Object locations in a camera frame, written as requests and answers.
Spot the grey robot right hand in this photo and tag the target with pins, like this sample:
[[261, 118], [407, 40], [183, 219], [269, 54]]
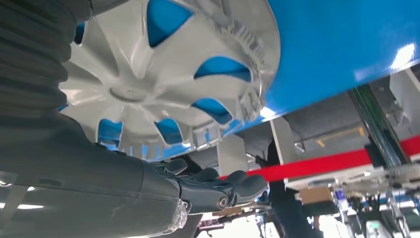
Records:
[[82, 184]]

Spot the blue metal shelf rack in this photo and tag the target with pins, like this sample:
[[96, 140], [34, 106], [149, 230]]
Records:
[[328, 49]]

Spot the white desk panel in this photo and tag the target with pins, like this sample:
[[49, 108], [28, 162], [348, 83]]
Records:
[[231, 154], [282, 141], [407, 95]]

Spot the person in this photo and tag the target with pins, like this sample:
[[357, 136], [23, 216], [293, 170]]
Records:
[[288, 203]]

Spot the brown cardboard box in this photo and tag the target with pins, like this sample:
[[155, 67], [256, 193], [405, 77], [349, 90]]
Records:
[[316, 195]]

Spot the dark green stanchion post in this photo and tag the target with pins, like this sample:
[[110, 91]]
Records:
[[377, 128]]

